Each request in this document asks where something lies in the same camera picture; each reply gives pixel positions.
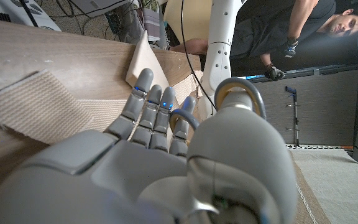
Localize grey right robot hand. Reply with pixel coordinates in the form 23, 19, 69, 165
0, 68, 298, 224

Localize cream cloth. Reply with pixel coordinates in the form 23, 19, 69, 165
125, 29, 171, 91

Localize grey yellow scissors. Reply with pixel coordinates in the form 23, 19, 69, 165
169, 77, 267, 147

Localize long ribbed beige cloth strip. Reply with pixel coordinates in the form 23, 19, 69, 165
0, 70, 204, 146

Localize person in dark clothes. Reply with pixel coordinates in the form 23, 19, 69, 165
169, 0, 358, 82

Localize dark grey door panel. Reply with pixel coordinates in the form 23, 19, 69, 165
250, 70, 358, 147

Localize thin black left wrist cable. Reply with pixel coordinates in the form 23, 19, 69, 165
180, 0, 218, 111

